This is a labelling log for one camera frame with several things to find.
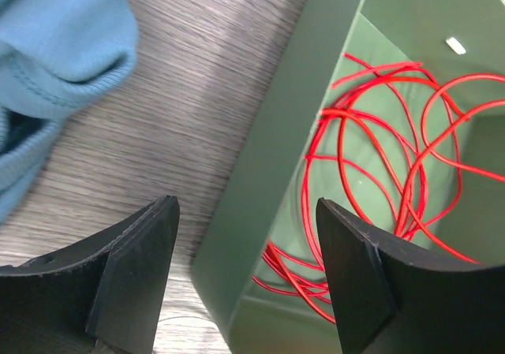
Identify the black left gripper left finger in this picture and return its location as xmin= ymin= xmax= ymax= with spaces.
xmin=1 ymin=196 xmax=180 ymax=353

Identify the green plastic bin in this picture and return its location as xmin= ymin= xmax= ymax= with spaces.
xmin=192 ymin=0 xmax=504 ymax=353

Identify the light blue cloth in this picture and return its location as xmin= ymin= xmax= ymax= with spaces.
xmin=1 ymin=0 xmax=139 ymax=218

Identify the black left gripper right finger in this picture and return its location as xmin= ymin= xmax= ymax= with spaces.
xmin=316 ymin=199 xmax=504 ymax=353

